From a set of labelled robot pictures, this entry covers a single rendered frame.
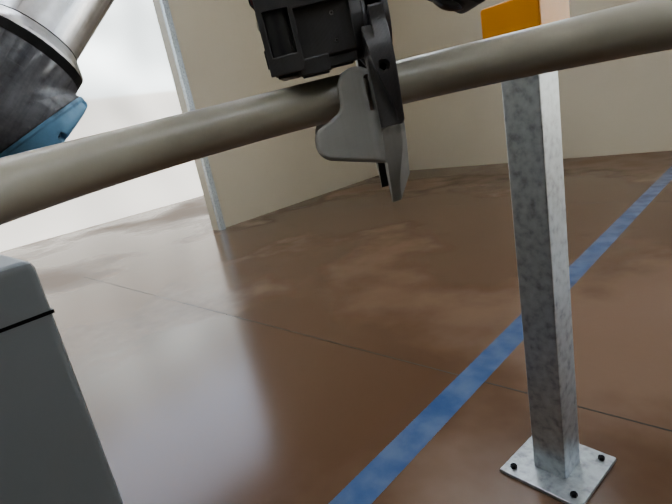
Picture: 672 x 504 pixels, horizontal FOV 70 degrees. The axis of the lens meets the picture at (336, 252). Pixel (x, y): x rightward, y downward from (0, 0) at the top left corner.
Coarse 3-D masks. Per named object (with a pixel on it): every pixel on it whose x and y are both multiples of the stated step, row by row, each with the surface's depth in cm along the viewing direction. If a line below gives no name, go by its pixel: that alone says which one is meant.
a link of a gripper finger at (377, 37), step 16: (368, 0) 30; (368, 16) 29; (384, 16) 29; (368, 32) 29; (384, 32) 29; (368, 48) 29; (384, 48) 29; (368, 64) 30; (384, 64) 30; (384, 80) 29; (384, 96) 30; (400, 96) 30; (384, 112) 30; (400, 112) 30
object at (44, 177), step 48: (480, 48) 31; (528, 48) 30; (576, 48) 29; (624, 48) 28; (288, 96) 32; (336, 96) 33; (432, 96) 34; (96, 144) 26; (144, 144) 28; (192, 144) 30; (240, 144) 32; (0, 192) 22; (48, 192) 24
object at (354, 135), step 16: (352, 80) 31; (368, 80) 31; (352, 96) 31; (352, 112) 31; (368, 112) 31; (320, 128) 32; (336, 128) 32; (352, 128) 32; (368, 128) 32; (384, 128) 31; (400, 128) 31; (320, 144) 32; (336, 144) 32; (352, 144) 32; (368, 144) 32; (384, 144) 31; (400, 144) 31; (336, 160) 32; (352, 160) 32; (368, 160) 32; (384, 160) 32; (400, 160) 32; (400, 176) 32; (400, 192) 33
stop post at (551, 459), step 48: (528, 0) 85; (528, 96) 92; (528, 144) 95; (528, 192) 99; (528, 240) 102; (528, 288) 106; (528, 336) 110; (528, 384) 114; (576, 432) 116; (528, 480) 116; (576, 480) 114
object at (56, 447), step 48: (0, 288) 48; (0, 336) 49; (48, 336) 52; (0, 384) 49; (48, 384) 52; (0, 432) 49; (48, 432) 52; (96, 432) 57; (0, 480) 49; (48, 480) 53; (96, 480) 56
